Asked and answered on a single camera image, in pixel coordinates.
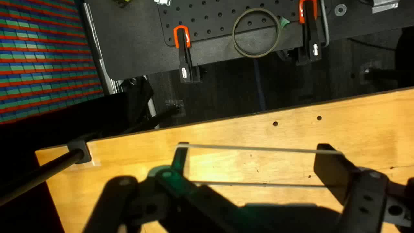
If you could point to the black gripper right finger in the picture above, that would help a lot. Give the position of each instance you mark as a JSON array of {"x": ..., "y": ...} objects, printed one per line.
[{"x": 362, "y": 194}]

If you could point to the round metal washer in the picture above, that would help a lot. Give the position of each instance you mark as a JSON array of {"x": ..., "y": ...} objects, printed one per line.
[{"x": 340, "y": 9}]

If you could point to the black stand pole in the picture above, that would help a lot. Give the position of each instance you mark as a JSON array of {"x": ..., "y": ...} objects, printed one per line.
[{"x": 39, "y": 174}]

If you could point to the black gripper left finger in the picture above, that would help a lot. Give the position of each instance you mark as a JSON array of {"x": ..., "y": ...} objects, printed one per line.
[{"x": 172, "y": 189}]

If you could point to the white metal frame strip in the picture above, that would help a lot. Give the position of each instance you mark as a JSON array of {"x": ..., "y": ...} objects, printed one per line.
[{"x": 99, "y": 59}]

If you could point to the black perforated pegboard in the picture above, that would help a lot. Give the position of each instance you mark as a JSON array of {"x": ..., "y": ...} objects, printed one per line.
[{"x": 214, "y": 19}]

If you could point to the small green clip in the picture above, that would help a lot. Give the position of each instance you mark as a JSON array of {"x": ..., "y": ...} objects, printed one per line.
[{"x": 284, "y": 20}]

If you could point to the colourful striped cloth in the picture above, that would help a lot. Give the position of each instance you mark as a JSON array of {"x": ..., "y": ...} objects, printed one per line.
[{"x": 42, "y": 55}]

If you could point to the thin metal rod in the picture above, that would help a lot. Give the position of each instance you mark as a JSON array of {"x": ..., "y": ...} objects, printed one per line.
[{"x": 258, "y": 149}]

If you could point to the grey pole clamp bracket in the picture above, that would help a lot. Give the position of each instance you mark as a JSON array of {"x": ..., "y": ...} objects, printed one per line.
[{"x": 81, "y": 149}]

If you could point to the silver metal bracket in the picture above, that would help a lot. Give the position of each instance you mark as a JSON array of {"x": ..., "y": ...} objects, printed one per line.
[{"x": 384, "y": 4}]

